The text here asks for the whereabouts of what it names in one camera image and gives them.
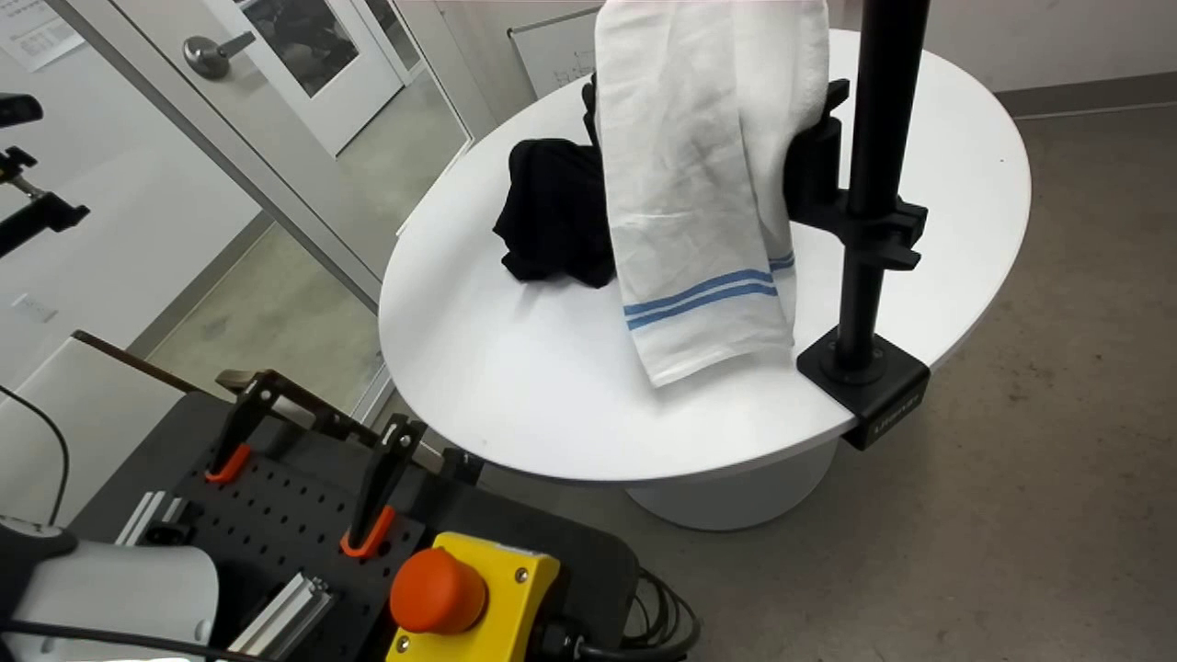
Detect black clamp with orange handle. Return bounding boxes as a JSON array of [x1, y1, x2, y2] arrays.
[[199, 369, 285, 489], [337, 411, 429, 568]]

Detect white wood-edged panel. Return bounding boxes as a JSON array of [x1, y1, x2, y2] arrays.
[[0, 329, 208, 529]]

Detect silver aluminium extrusion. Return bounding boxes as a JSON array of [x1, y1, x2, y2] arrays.
[[225, 569, 337, 662], [112, 486, 193, 551]]

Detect white cloth with blue stripes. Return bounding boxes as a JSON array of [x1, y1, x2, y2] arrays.
[[594, 0, 834, 391]]

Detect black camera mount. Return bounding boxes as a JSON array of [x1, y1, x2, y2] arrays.
[[0, 90, 95, 261]]

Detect white table pedestal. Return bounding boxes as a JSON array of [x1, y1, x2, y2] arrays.
[[622, 436, 851, 537]]

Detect yellow emergency stop box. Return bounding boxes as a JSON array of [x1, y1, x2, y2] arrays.
[[382, 525, 567, 662]]

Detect small black clamp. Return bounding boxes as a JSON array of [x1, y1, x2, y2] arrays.
[[437, 443, 490, 489]]

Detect silver door handle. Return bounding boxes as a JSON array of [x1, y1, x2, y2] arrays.
[[181, 25, 260, 86]]

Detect grey metal door frame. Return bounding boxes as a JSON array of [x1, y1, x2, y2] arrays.
[[48, 0, 410, 314]]

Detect white door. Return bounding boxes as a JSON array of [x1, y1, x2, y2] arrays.
[[106, 0, 411, 158]]

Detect black cloth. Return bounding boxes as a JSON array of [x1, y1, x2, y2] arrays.
[[490, 138, 622, 295]]

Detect black cable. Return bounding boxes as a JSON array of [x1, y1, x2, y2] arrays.
[[556, 568, 705, 662]]

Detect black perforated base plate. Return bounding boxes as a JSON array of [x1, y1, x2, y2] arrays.
[[69, 385, 643, 662]]

